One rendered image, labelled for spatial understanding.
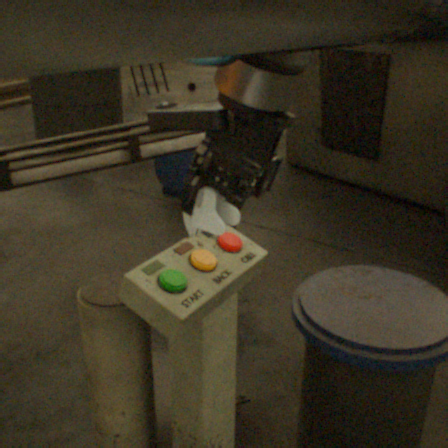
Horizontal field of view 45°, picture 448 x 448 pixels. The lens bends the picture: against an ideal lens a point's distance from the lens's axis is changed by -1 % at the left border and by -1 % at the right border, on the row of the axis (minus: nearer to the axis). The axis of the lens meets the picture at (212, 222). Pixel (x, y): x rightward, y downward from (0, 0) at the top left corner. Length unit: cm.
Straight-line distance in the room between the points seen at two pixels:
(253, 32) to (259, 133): 45
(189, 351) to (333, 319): 30
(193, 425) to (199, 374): 12
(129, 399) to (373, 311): 47
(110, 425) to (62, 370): 59
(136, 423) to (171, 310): 35
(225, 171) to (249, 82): 12
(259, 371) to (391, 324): 61
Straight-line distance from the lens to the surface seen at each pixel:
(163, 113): 66
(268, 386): 153
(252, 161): 62
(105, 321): 91
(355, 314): 105
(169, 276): 78
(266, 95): 57
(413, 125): 266
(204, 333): 84
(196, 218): 68
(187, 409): 95
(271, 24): 16
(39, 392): 157
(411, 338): 102
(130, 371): 97
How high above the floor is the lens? 100
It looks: 24 degrees down
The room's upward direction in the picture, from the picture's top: straight up
